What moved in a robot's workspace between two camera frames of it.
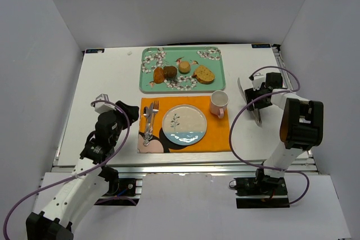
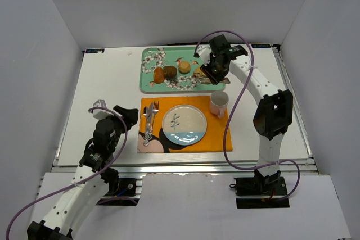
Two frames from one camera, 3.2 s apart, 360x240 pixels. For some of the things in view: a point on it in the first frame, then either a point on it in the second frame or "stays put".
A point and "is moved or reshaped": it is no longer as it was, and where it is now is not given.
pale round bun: (184, 67) stays put
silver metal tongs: (255, 113) is moved or reshaped
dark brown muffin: (170, 72) stays put
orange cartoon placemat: (216, 139) stays put
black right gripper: (253, 98) to (213, 69)
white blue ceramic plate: (184, 125) stays put
